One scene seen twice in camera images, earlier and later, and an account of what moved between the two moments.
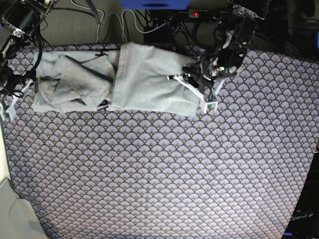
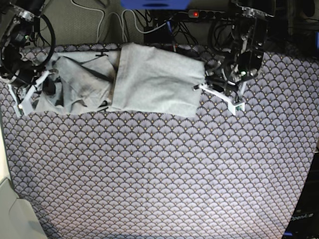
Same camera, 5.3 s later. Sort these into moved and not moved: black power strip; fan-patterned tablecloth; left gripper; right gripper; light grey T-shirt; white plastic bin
Moved: right gripper; left gripper
Not moved: black power strip; white plastic bin; fan-patterned tablecloth; light grey T-shirt
